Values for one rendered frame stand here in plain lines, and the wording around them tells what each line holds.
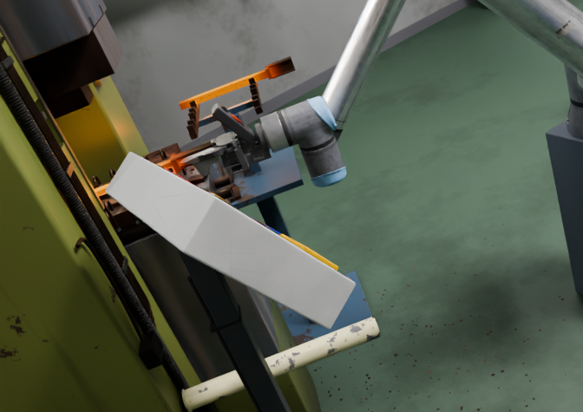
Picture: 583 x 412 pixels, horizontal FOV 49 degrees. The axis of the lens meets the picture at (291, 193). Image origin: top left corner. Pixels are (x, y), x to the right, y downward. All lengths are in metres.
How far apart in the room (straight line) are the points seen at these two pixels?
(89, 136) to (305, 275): 1.03
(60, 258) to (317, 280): 0.49
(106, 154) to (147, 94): 2.63
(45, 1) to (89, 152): 0.60
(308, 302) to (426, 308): 1.50
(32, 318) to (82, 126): 0.68
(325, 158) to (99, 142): 0.63
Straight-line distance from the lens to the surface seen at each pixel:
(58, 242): 1.18
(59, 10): 1.33
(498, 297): 2.38
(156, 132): 4.50
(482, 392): 2.08
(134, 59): 4.40
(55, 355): 1.32
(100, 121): 1.80
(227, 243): 0.83
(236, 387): 1.43
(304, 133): 1.53
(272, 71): 2.18
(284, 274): 0.89
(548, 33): 1.60
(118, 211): 1.52
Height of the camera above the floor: 1.52
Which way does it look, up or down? 26 degrees down
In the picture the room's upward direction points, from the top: 22 degrees counter-clockwise
